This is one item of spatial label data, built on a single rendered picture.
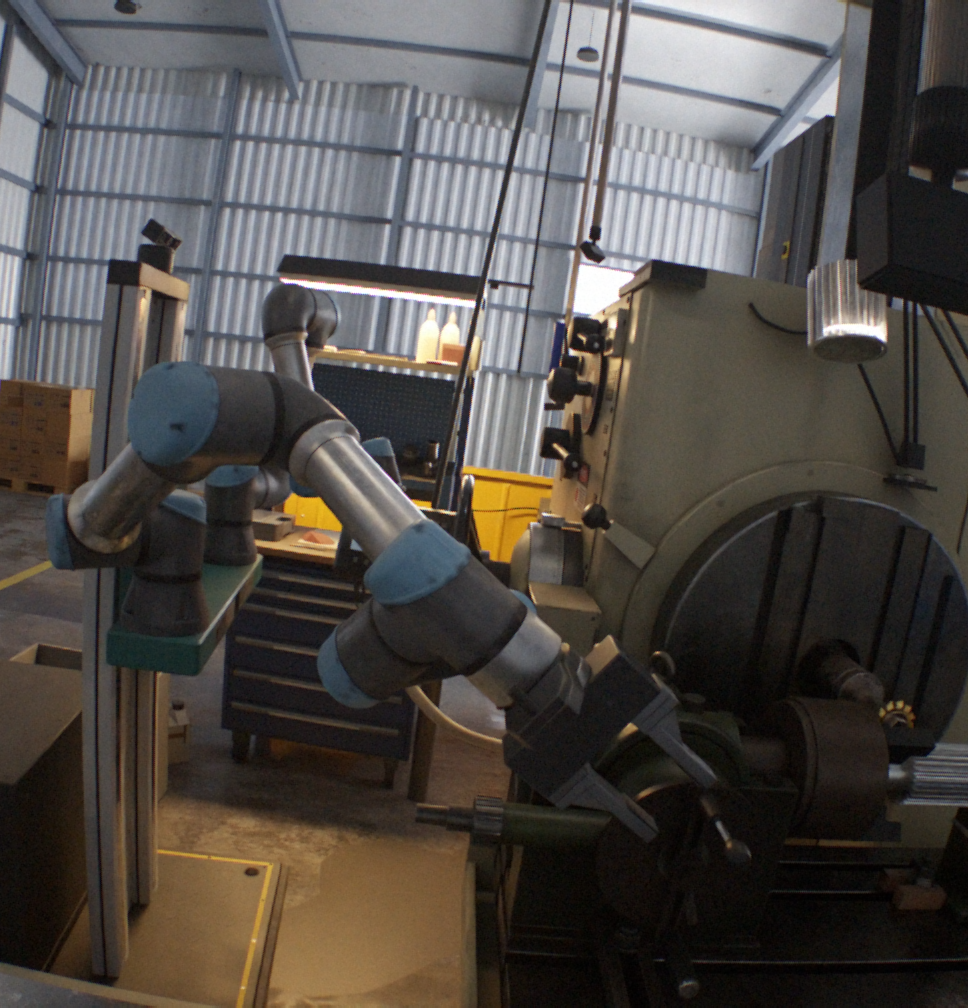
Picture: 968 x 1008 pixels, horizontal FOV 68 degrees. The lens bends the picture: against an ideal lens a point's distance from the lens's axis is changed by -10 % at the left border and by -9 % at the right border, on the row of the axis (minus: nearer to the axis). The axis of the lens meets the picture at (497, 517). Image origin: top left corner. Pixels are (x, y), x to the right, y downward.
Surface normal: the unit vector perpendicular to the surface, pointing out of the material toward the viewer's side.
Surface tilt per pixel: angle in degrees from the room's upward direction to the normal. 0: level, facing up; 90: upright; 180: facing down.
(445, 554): 50
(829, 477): 90
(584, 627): 90
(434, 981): 0
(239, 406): 71
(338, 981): 0
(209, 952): 0
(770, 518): 90
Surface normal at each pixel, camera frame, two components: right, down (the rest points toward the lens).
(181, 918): 0.15, -0.98
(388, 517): -0.16, -0.56
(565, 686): 0.66, -0.60
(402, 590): -0.19, 0.32
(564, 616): 0.04, 0.16
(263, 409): 0.74, -0.07
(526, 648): 0.37, -0.20
